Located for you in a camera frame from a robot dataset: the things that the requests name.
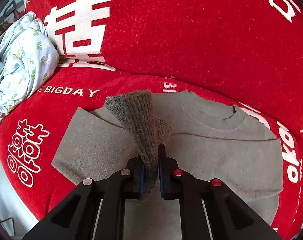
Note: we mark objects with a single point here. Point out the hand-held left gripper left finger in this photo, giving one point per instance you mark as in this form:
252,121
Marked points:
141,180

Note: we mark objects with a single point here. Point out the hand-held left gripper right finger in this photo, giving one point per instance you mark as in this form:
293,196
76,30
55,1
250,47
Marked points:
162,180

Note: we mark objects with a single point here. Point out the grey knitted sweater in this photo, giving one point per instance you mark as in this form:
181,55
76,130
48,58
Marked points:
204,155

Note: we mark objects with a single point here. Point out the red printed sofa cover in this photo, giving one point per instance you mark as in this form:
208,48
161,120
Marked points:
179,42

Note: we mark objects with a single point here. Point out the light blue floral quilt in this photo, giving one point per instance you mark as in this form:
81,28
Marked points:
24,62

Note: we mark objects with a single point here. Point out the black metal frame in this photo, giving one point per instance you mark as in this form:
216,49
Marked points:
9,8

